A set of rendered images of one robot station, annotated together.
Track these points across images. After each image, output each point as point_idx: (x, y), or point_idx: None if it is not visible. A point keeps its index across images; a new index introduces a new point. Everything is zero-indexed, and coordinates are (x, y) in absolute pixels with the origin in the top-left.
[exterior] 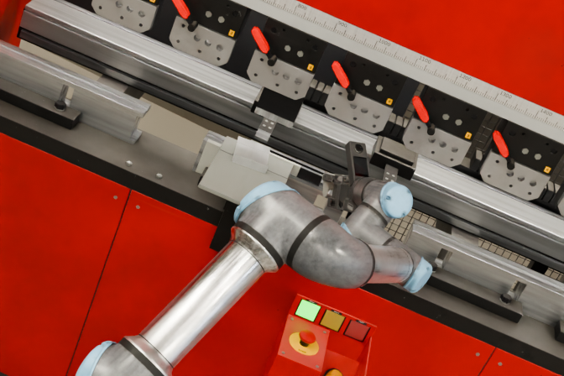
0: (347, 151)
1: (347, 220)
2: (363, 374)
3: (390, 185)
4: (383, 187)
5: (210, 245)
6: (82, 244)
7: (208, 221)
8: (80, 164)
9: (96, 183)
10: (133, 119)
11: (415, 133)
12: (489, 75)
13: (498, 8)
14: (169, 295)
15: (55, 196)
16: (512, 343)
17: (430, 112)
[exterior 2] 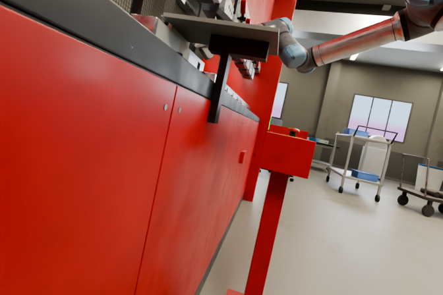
0: (223, 15)
1: (291, 42)
2: (302, 132)
3: (283, 18)
4: (283, 20)
5: (215, 120)
6: (128, 227)
7: (209, 97)
8: (134, 57)
9: (149, 92)
10: None
11: (227, 2)
12: None
13: None
14: (184, 203)
15: (92, 164)
16: (246, 110)
17: None
